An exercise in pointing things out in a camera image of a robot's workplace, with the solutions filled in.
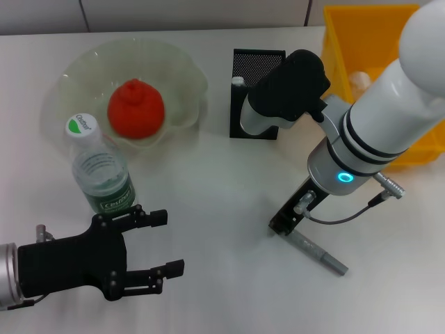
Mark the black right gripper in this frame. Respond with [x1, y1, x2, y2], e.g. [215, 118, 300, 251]
[268, 175, 331, 238]

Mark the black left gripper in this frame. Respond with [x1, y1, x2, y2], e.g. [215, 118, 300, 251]
[16, 204, 186, 302]

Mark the grey glitter pen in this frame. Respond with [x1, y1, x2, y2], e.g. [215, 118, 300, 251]
[287, 230, 349, 276]

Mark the clear water bottle green label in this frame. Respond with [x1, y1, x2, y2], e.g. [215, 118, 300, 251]
[63, 112, 140, 216]

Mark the red-orange citrus fruit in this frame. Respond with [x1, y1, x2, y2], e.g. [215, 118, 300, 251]
[106, 79, 165, 141]

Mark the white paper ball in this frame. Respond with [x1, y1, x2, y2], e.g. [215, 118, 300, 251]
[348, 70, 375, 97]

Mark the black mesh pen holder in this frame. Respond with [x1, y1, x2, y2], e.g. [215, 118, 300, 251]
[229, 47, 287, 140]

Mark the pale green glass fruit plate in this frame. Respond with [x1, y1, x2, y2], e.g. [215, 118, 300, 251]
[55, 38, 209, 159]

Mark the yellow plastic bin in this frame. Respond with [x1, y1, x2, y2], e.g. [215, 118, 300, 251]
[319, 3, 445, 172]

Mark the right gripper cable with connector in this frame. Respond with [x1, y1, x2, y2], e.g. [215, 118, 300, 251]
[293, 173, 407, 224]

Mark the gripper cable with connector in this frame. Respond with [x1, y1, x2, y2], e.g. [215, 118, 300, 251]
[293, 173, 407, 224]
[35, 224, 56, 243]

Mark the left gripper cable with connector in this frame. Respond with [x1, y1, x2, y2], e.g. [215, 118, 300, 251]
[35, 224, 56, 243]

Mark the black right wrist camera housing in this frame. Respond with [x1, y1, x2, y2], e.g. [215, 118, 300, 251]
[239, 49, 332, 136]

